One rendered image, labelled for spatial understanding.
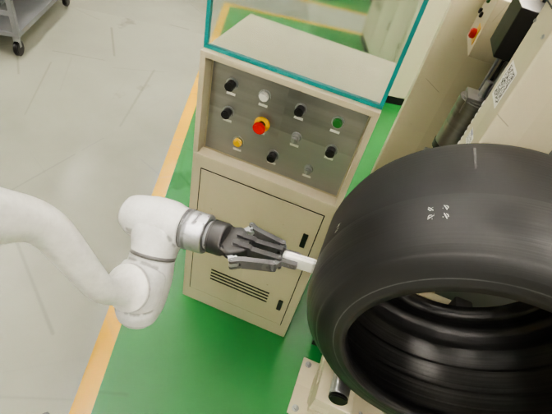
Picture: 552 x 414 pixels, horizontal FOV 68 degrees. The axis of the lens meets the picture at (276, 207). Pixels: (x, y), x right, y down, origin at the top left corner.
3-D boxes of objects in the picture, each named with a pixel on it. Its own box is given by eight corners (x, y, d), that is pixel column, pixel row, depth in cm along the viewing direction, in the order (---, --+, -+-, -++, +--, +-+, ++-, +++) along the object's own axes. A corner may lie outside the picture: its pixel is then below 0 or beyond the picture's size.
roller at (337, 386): (370, 291, 118) (354, 287, 119) (373, 281, 115) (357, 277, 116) (346, 408, 92) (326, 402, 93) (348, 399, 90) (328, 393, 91)
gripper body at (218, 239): (200, 236, 84) (241, 248, 82) (218, 210, 90) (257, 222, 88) (202, 260, 89) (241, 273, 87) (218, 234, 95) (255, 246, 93)
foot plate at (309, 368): (303, 357, 194) (305, 355, 193) (356, 380, 191) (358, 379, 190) (286, 412, 175) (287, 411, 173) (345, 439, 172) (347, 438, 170)
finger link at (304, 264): (283, 252, 85) (282, 255, 85) (315, 261, 84) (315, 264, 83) (282, 261, 87) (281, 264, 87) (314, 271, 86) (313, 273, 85)
